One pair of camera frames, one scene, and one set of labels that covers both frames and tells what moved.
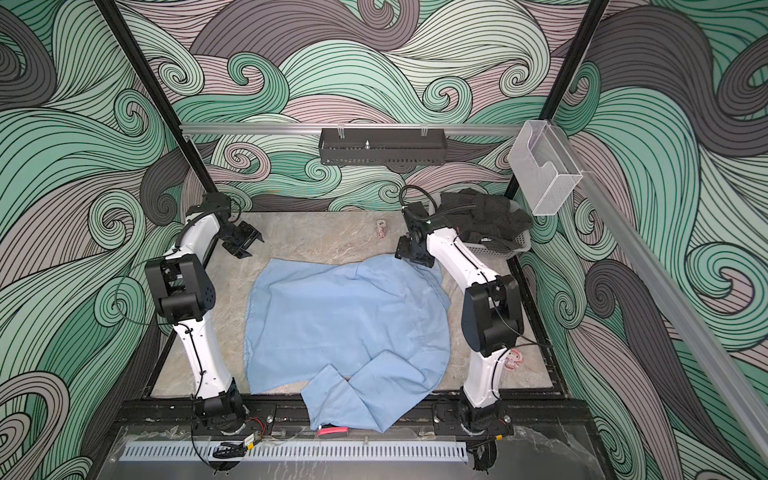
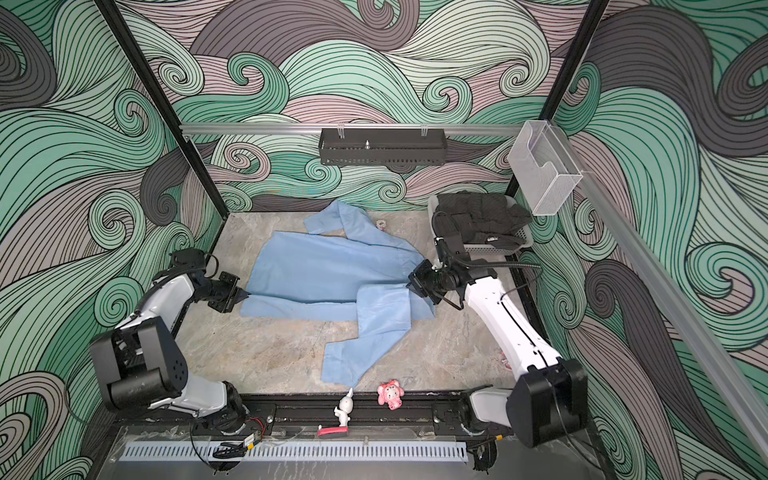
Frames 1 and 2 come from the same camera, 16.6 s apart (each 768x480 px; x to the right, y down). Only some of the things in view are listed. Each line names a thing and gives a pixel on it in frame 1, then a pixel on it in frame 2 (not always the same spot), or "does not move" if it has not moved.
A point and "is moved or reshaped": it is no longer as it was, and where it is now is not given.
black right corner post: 569,69 does not move
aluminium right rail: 703,345 does not move
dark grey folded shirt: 484,216 does not move
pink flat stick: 330,430 does not move
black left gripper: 251,233 to 233,297
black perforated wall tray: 383,147 does not move
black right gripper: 403,250 to 418,282
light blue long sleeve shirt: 363,343 is moved or reshaped
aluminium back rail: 316,128 does not move
